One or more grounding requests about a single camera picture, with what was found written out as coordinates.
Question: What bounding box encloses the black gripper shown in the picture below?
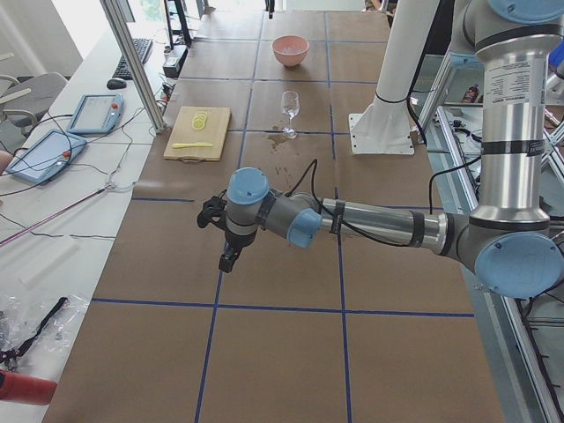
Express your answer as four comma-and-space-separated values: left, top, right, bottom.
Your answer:
197, 193, 257, 273

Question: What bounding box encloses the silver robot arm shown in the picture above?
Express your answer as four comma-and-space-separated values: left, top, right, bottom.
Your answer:
197, 1, 563, 299

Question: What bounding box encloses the clear ice cubes pile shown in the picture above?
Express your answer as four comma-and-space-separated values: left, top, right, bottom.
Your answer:
281, 46, 301, 56

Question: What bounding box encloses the clear wine glass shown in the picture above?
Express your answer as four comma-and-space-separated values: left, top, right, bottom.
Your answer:
281, 91, 300, 139

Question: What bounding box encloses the pink bowl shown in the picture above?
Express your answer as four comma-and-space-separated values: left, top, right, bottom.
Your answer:
271, 35, 309, 67

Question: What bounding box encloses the black power box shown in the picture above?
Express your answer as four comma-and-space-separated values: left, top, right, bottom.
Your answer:
162, 45, 189, 78

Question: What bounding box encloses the yellow plastic knife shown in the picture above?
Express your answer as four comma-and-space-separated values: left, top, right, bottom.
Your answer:
172, 142, 214, 149

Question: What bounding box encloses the bamboo cutting board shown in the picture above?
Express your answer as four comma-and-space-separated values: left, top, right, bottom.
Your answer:
163, 107, 231, 161

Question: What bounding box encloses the black keyboard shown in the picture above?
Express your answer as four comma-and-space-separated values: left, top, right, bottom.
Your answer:
112, 37, 154, 81

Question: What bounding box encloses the black computer mouse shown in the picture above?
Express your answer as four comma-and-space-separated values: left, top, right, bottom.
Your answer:
106, 78, 127, 90

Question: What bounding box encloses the far blue teach pendant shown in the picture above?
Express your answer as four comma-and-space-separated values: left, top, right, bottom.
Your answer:
67, 94, 124, 137

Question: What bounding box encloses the blue teach pendant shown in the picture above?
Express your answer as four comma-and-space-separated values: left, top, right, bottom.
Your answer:
5, 130, 87, 184
67, 94, 124, 137

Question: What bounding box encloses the near blue teach pendant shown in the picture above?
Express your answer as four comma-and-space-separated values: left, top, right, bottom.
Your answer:
5, 130, 87, 184

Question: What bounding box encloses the clear plastic bag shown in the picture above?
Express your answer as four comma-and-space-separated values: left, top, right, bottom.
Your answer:
1, 293, 90, 372

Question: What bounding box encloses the grey office chair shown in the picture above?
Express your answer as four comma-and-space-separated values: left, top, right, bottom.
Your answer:
1, 72, 68, 137

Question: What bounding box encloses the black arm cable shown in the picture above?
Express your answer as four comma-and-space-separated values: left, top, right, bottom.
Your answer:
284, 158, 484, 247

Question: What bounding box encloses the aluminium frame post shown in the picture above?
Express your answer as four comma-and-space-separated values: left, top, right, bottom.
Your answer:
100, 0, 166, 134

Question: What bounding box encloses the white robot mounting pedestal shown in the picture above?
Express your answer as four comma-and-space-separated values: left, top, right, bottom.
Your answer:
349, 0, 440, 155

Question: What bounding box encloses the black strap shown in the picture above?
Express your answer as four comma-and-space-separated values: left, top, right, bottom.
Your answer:
0, 296, 70, 367

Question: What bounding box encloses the red black tool handle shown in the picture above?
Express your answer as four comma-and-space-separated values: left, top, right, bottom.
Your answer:
0, 370, 57, 405

